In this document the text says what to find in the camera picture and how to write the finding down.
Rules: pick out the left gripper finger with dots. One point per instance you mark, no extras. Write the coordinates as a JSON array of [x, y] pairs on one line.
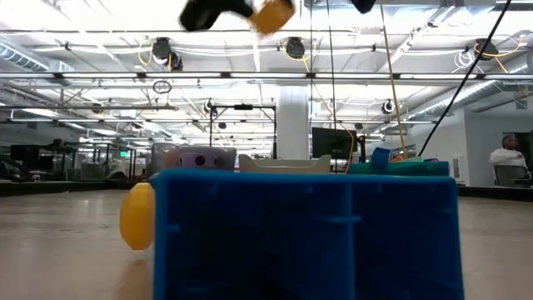
[[208, 14]]

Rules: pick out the long yellow toy brick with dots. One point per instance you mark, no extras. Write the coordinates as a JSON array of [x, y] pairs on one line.
[[272, 16]]

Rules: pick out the purple foam die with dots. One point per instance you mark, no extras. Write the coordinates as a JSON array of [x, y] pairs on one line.
[[204, 160]]

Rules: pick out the smoky grey translucent bin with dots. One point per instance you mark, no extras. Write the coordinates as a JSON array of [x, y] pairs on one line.
[[164, 158]]

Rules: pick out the orange toy brick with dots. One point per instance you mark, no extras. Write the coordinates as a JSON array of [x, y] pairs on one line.
[[398, 158]]

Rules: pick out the long ceiling light strip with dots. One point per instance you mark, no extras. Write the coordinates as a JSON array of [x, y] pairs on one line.
[[166, 75]]

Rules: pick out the white square column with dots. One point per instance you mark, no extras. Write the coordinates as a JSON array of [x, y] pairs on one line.
[[293, 121]]

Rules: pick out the black computer monitor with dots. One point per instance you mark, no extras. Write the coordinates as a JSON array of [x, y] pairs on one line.
[[341, 143]]

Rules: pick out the translucent white plastic bin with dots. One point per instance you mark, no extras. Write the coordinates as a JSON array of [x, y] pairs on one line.
[[283, 166]]

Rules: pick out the teal plastic bin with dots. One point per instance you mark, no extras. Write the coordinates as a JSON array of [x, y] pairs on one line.
[[412, 168]]

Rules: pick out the person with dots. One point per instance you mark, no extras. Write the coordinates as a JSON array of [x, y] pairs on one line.
[[507, 152]]

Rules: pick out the yellow large-stud toy brick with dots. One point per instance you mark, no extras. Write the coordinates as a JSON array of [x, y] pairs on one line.
[[137, 216]]

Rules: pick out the grey office chair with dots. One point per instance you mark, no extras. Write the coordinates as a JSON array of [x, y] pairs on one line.
[[510, 175]]

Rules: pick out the black equipment box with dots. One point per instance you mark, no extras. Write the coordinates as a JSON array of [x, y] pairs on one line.
[[25, 157]]

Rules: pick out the large blue arch brick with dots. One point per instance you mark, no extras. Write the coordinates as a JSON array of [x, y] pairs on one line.
[[291, 241]]

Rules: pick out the black metal stand frame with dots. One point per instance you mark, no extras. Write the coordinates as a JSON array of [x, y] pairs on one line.
[[243, 107]]

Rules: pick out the silver ventilation duct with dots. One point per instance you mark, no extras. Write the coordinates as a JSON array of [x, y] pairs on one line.
[[458, 98]]

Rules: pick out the grey ceiling duct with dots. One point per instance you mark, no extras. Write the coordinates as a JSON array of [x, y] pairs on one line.
[[25, 60]]

